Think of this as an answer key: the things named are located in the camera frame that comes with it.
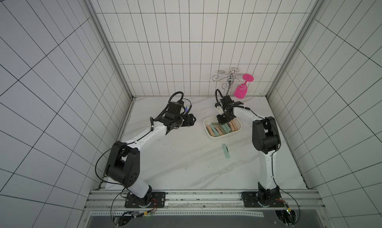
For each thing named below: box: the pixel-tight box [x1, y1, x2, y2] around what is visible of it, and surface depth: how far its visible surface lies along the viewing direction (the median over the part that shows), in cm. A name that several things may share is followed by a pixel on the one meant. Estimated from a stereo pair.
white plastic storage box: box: [202, 115, 243, 140], surface depth 101 cm
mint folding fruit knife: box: [221, 143, 231, 159], surface depth 91 cm
